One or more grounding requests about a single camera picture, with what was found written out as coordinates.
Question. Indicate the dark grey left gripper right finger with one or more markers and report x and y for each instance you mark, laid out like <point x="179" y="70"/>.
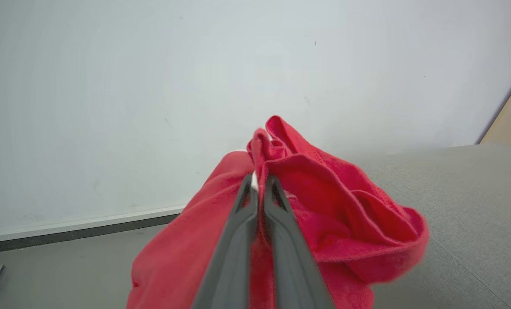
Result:
<point x="292" y="262"/>

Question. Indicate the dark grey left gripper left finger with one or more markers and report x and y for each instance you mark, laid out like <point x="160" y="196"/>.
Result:
<point x="232" y="262"/>

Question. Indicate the red cloth garment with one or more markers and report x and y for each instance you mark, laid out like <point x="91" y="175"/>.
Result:
<point x="358" y="214"/>

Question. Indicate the grey fabric sofa seat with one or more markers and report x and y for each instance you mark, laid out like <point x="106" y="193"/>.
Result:
<point x="461" y="223"/>

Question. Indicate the white baseboard strip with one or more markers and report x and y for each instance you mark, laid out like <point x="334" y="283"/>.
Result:
<point x="79" y="226"/>

